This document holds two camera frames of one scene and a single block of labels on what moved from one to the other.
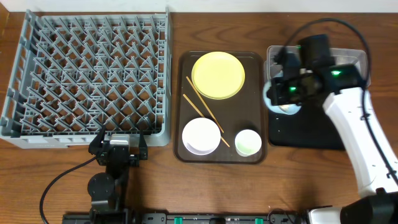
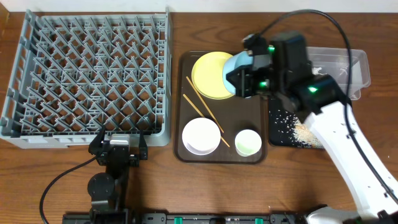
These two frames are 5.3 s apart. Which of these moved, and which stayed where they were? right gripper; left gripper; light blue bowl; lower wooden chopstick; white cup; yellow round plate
Moved: light blue bowl; right gripper
Stayed: lower wooden chopstick; left gripper; yellow round plate; white cup
